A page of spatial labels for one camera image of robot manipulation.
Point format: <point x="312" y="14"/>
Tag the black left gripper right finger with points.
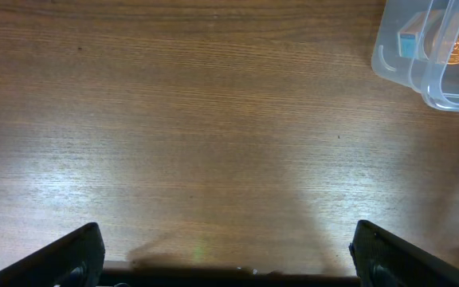
<point x="384" y="259"/>

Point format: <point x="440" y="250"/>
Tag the clear plastic container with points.
<point x="434" y="79"/>

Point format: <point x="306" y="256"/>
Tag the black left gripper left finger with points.
<point x="76" y="259"/>

